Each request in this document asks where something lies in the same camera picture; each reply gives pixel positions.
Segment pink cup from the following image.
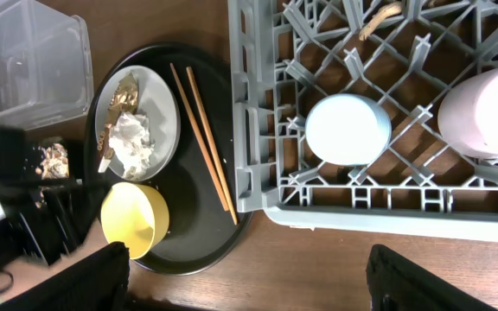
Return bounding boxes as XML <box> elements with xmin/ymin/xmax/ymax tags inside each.
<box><xmin>437</xmin><ymin>68</ymin><xmax>498</xmax><ymax>159</ymax></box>

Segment yellow bowl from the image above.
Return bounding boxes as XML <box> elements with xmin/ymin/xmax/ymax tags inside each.
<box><xmin>100</xmin><ymin>182</ymin><xmax>170</xmax><ymax>260</ymax></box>

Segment grey dishwasher rack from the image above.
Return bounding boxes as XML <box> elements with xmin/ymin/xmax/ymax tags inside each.
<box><xmin>228</xmin><ymin>0</ymin><xmax>498</xmax><ymax>242</ymax></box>

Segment round black tray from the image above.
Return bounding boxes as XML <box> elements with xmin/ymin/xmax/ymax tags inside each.
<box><xmin>84</xmin><ymin>42</ymin><xmax>252</xmax><ymax>275</ymax></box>

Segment gold snack wrapper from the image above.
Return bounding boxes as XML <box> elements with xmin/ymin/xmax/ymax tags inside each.
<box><xmin>98</xmin><ymin>72</ymin><xmax>139</xmax><ymax>173</ymax></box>

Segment black rectangular tray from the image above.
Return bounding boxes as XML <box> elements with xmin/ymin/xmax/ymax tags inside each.
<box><xmin>0</xmin><ymin>124</ymin><xmax>107</xmax><ymax>299</ymax></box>

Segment clear plastic bin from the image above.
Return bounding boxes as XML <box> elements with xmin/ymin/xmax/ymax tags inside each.
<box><xmin>0</xmin><ymin>0</ymin><xmax>93</xmax><ymax>130</ymax></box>

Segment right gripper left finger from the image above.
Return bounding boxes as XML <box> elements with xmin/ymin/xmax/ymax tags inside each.
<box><xmin>0</xmin><ymin>242</ymin><xmax>130</xmax><ymax>311</ymax></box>

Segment grey plate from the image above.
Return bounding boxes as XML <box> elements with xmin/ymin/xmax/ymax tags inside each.
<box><xmin>90</xmin><ymin>65</ymin><xmax>181</xmax><ymax>182</ymax></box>

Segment wooden chopstick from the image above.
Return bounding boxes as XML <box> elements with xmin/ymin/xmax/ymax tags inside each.
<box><xmin>186</xmin><ymin>67</ymin><xmax>238</xmax><ymax>225</ymax></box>
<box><xmin>169</xmin><ymin>63</ymin><xmax>229</xmax><ymax>211</ymax></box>

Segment white tissue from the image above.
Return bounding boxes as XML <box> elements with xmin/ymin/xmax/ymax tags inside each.
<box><xmin>109</xmin><ymin>112</ymin><xmax>154</xmax><ymax>181</ymax></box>

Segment small food scrap in rack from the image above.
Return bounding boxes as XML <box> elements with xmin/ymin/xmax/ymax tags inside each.
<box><xmin>358</xmin><ymin>1</ymin><xmax>403</xmax><ymax>41</ymax></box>

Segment blue cup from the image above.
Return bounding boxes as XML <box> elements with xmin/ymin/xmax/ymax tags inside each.
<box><xmin>304</xmin><ymin>93</ymin><xmax>392</xmax><ymax>166</ymax></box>

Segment food scraps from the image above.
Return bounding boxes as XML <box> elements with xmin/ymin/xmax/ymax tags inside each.
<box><xmin>35</xmin><ymin>143</ymin><xmax>69</xmax><ymax>180</ymax></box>

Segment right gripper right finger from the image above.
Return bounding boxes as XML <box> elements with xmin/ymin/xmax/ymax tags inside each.
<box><xmin>366</xmin><ymin>244</ymin><xmax>495</xmax><ymax>311</ymax></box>

